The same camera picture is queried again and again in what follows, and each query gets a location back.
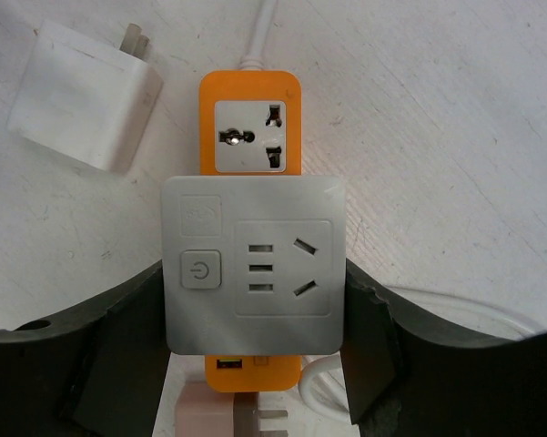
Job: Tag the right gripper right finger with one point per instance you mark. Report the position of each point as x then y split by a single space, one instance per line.
409 372

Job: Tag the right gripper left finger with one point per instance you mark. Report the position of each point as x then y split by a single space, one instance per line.
95 369

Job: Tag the pink brown charger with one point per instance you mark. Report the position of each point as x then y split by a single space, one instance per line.
202 411

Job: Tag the white cube socket adapter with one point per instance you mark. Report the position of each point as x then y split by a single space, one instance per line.
254 266

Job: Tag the white charger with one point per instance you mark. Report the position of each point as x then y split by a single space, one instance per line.
84 99

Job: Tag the orange power strip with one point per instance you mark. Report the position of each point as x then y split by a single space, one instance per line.
250 124

